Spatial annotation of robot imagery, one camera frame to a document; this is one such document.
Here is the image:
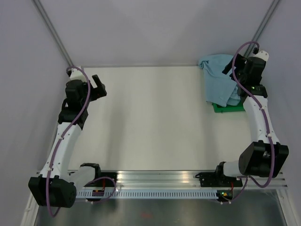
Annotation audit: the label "white slotted cable duct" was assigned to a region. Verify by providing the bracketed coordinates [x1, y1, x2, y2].
[76, 189, 217, 199]

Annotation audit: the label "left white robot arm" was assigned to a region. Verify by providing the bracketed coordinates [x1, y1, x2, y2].
[28, 66, 107, 209]

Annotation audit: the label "green plastic tray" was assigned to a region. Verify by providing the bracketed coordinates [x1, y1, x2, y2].
[212, 102, 245, 113]

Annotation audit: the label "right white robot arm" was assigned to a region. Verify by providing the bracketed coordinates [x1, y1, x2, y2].
[214, 48, 289, 186]

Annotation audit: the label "left aluminium frame post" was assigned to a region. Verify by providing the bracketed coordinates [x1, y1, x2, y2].
[32, 0, 74, 66]

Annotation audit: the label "light blue trousers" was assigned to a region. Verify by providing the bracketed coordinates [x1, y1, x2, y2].
[198, 54, 240, 107]

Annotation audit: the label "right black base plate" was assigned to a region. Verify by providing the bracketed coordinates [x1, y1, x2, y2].
[195, 172, 243, 188]

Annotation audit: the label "aluminium mounting rail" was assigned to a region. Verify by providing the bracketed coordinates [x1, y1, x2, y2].
[36, 169, 289, 190]

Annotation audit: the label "aluminium frame post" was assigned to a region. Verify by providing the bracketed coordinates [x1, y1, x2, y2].
[32, 0, 74, 66]
[252, 0, 282, 42]

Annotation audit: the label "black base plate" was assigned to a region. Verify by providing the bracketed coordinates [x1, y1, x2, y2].
[90, 171, 118, 189]
[195, 172, 243, 188]

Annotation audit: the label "right aluminium frame post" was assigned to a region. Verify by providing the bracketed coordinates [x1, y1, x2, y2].
[252, 0, 282, 42]

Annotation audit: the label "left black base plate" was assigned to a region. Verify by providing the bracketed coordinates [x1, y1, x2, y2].
[90, 171, 118, 189]

